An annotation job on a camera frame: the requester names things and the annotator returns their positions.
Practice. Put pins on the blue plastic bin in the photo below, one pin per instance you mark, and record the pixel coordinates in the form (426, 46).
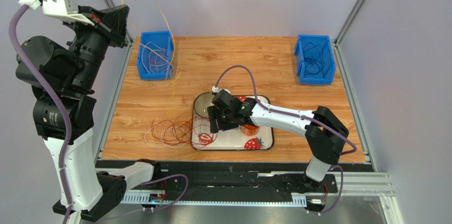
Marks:
(315, 60)
(155, 55)

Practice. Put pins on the aluminium front rail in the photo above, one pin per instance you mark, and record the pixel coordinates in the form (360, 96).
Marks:
(174, 189)

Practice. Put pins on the right blue plastic bin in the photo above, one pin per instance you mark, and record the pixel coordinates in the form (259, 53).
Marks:
(315, 60)

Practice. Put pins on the grey ceramic bowl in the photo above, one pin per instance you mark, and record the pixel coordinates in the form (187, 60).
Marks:
(201, 104)

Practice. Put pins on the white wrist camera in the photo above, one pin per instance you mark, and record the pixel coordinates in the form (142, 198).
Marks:
(216, 90)
(65, 10)

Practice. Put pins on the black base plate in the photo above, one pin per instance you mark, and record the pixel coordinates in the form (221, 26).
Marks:
(243, 182)

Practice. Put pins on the right aluminium frame post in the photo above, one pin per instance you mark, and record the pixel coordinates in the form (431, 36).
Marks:
(356, 8)

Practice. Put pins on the orange translucent mug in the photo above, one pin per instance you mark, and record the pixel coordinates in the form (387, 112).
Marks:
(249, 130)

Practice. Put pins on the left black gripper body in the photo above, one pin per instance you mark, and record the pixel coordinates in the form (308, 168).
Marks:
(91, 43)

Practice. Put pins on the white strawberry tray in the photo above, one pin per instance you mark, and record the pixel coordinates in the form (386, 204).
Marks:
(234, 139)

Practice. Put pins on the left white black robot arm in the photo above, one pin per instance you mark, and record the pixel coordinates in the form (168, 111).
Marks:
(62, 80)

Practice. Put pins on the left blue plastic bin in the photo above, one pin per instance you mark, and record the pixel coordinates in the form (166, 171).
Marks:
(155, 55)

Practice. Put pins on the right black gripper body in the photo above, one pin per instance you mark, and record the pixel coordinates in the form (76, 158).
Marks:
(219, 116)

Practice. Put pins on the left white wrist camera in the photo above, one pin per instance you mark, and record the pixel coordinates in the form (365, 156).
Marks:
(65, 10)

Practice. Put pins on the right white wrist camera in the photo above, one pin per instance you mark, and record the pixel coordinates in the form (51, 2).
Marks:
(216, 90)

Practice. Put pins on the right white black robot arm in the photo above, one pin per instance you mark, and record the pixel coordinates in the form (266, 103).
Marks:
(325, 133)

